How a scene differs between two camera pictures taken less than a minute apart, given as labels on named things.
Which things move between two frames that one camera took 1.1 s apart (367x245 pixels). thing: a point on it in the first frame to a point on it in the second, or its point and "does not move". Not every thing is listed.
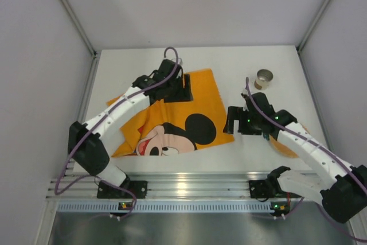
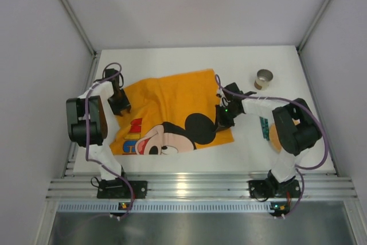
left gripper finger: [177, 94] to [118, 112]
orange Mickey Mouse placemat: [171, 128] does not move
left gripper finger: [188, 94] to [128, 108]
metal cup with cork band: [263, 78] does not move
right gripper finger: [243, 120] to [230, 123]
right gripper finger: [233, 114] to [221, 128]
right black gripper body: [239, 118] to [224, 119]
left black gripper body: [180, 89] to [119, 104]
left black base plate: [108, 191] does not move
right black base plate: [261, 189] does not move
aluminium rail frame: [177, 184] does not move
